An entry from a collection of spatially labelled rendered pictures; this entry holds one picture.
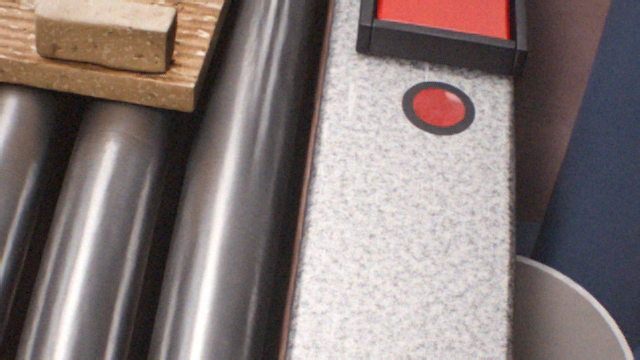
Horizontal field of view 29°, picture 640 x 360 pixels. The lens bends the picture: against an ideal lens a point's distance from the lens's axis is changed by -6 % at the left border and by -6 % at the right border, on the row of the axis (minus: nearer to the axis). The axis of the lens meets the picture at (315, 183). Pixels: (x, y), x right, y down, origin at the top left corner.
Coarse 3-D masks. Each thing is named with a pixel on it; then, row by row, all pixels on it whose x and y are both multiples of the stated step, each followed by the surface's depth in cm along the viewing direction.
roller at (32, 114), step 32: (0, 96) 52; (32, 96) 53; (64, 96) 54; (0, 128) 51; (32, 128) 52; (0, 160) 50; (32, 160) 51; (0, 192) 49; (32, 192) 51; (0, 224) 48; (32, 224) 51; (0, 256) 48; (0, 288) 47; (0, 320) 47
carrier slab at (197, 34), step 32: (0, 0) 54; (32, 0) 54; (128, 0) 55; (160, 0) 55; (192, 0) 55; (224, 0) 55; (0, 32) 53; (32, 32) 53; (192, 32) 53; (0, 64) 52; (32, 64) 52; (64, 64) 52; (96, 64) 52; (192, 64) 52; (96, 96) 53; (128, 96) 52; (160, 96) 52; (192, 96) 52
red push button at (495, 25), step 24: (384, 0) 57; (408, 0) 57; (432, 0) 57; (456, 0) 57; (480, 0) 58; (504, 0) 58; (432, 24) 56; (456, 24) 56; (480, 24) 57; (504, 24) 57
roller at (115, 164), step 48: (96, 144) 51; (144, 144) 52; (96, 192) 49; (144, 192) 51; (48, 240) 49; (96, 240) 48; (144, 240) 50; (48, 288) 47; (96, 288) 47; (48, 336) 45; (96, 336) 45
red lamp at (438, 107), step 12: (420, 96) 55; (432, 96) 55; (444, 96) 55; (456, 96) 55; (420, 108) 55; (432, 108) 55; (444, 108) 55; (456, 108) 55; (432, 120) 54; (444, 120) 54; (456, 120) 54
